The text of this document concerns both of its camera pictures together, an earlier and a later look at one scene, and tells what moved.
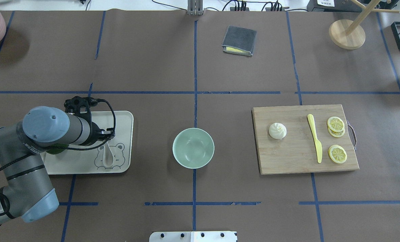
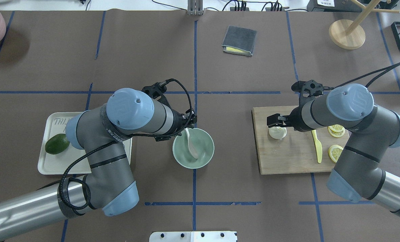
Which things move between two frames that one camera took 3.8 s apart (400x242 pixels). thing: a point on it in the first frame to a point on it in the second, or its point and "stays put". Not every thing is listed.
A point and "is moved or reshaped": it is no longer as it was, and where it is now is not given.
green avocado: x=55 y=151 stays put
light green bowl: x=193 y=148 stays put
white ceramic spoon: x=107 y=156 is moved or reshaped
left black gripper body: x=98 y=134 to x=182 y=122
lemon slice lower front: x=337 y=154 stays put
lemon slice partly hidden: x=336 y=134 stays put
